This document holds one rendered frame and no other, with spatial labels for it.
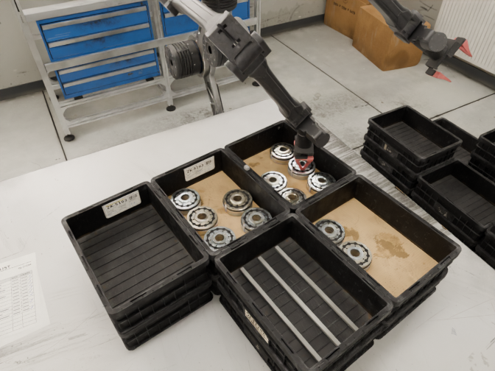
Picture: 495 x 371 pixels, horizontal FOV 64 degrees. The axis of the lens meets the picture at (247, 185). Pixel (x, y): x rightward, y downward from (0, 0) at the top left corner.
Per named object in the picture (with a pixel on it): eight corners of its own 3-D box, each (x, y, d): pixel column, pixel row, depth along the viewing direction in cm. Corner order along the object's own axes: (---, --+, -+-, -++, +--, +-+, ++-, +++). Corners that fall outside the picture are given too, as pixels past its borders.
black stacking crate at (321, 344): (215, 281, 118) (212, 259, 111) (289, 235, 131) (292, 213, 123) (303, 396, 95) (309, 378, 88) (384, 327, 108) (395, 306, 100)
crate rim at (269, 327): (212, 263, 112) (211, 258, 110) (292, 216, 124) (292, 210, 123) (308, 382, 89) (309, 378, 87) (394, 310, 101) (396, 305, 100)
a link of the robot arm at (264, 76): (249, 26, 96) (219, 59, 98) (263, 37, 94) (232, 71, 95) (305, 101, 133) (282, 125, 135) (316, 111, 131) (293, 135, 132)
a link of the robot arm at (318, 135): (300, 99, 130) (282, 118, 131) (322, 116, 122) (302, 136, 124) (316, 117, 139) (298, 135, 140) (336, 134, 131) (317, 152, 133)
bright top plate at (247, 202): (216, 199, 137) (216, 198, 136) (238, 185, 142) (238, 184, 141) (236, 215, 131) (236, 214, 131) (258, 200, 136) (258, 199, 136)
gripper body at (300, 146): (311, 139, 146) (314, 123, 141) (313, 157, 139) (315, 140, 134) (294, 138, 147) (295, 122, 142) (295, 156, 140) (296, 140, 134)
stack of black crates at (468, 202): (398, 220, 223) (416, 176, 199) (436, 201, 233) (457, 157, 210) (457, 272, 198) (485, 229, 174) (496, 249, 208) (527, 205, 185)
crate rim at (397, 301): (292, 216, 124) (292, 210, 123) (357, 177, 137) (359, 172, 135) (394, 310, 101) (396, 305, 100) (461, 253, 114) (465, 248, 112)
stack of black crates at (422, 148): (351, 178, 248) (367, 118, 217) (387, 163, 259) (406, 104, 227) (398, 220, 223) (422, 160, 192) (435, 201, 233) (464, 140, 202)
